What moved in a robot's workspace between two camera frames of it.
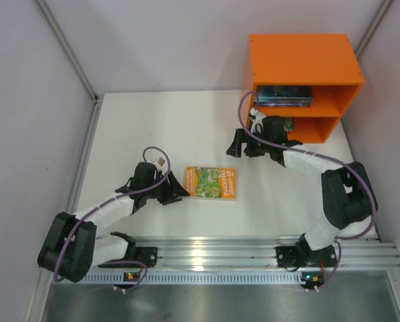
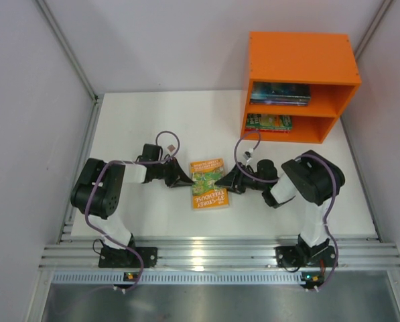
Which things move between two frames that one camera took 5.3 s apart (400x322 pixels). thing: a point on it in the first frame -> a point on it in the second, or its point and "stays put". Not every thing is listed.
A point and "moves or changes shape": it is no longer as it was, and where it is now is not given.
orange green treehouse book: [210, 182] moves or changes shape
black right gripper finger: [240, 137] -> [234, 181]
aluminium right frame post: [372, 29] stays put
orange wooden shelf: [327, 62] stays put
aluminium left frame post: [64, 42] stays put
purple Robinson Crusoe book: [283, 102] stays put
